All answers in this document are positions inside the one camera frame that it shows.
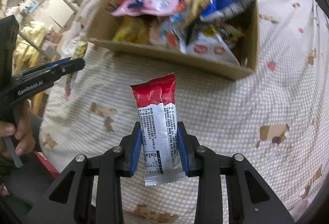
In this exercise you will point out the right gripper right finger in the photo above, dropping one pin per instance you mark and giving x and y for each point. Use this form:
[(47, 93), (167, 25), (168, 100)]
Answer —
[(250, 199)]

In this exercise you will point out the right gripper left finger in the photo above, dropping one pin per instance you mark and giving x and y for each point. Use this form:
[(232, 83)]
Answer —
[(88, 190)]

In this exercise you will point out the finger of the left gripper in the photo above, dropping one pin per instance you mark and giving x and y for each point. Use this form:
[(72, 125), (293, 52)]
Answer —
[(54, 73), (56, 62)]

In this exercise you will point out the red white snack bar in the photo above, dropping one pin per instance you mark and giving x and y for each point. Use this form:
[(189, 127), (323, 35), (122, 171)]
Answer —
[(158, 125)]

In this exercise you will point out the pink blue shrimp cracker bag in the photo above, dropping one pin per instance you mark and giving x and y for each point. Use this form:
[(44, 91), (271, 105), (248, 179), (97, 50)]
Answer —
[(163, 33)]

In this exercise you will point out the left hand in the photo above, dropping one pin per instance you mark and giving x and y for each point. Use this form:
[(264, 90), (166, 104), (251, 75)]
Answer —
[(22, 132)]

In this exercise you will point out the yellow cloth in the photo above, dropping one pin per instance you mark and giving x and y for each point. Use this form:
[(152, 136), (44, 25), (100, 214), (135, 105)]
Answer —
[(25, 52)]

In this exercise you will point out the gold snack bag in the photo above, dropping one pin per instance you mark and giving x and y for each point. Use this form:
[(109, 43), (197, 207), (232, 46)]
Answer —
[(134, 30)]

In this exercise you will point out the pink snack pouch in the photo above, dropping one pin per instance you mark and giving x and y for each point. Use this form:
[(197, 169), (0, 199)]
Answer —
[(159, 8)]

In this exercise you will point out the brown cardboard box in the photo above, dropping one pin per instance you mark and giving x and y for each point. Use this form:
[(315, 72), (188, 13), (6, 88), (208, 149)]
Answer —
[(241, 35)]

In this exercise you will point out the white red snack bag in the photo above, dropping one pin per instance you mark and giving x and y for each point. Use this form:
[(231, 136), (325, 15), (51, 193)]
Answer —
[(207, 42)]

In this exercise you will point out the dark blue snack bag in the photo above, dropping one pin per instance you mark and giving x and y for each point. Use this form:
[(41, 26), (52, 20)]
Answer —
[(224, 10)]

